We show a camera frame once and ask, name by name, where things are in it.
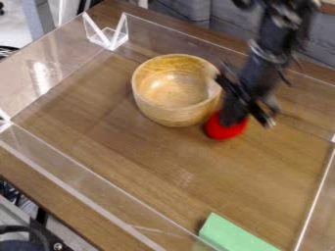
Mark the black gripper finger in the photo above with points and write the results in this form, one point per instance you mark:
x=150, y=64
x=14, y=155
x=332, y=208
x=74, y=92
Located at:
x=233, y=113

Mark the green foam block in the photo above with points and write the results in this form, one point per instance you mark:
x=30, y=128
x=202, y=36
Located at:
x=229, y=237

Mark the red felt strawberry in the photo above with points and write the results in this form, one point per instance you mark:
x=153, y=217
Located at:
x=224, y=132

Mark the clear acrylic tray wall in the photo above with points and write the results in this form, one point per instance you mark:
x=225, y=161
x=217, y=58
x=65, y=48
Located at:
x=134, y=185

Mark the black metal table clamp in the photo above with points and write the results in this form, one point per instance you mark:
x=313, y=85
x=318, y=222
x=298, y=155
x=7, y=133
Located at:
x=23, y=234

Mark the light wooden bowl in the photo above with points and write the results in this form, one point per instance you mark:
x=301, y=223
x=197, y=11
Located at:
x=176, y=90

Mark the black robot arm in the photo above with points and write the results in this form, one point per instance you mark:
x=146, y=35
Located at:
x=285, y=25

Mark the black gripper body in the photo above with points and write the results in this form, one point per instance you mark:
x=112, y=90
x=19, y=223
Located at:
x=254, y=84

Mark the clear acrylic corner bracket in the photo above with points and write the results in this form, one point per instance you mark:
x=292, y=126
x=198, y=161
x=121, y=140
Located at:
x=108, y=37

